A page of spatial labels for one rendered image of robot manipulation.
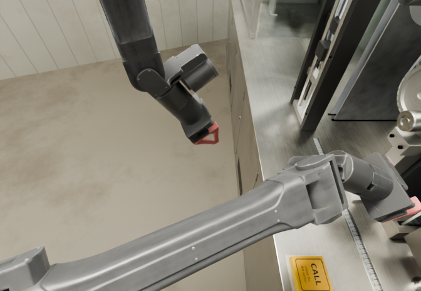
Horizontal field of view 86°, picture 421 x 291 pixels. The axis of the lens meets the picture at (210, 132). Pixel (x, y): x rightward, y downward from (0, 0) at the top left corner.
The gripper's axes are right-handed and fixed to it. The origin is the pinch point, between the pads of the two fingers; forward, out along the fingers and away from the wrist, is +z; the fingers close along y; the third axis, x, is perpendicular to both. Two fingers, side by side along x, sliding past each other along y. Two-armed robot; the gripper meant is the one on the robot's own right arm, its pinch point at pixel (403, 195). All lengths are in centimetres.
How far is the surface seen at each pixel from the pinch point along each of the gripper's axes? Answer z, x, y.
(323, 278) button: -3.8, -19.7, 10.3
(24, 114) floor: -131, -198, -143
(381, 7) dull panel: 35, 24, -90
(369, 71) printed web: 7.7, 8.3, -37.9
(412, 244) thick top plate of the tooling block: 8.3, -5.8, 5.7
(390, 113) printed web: 30.0, 2.0, -37.9
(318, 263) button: -3.9, -19.7, 7.6
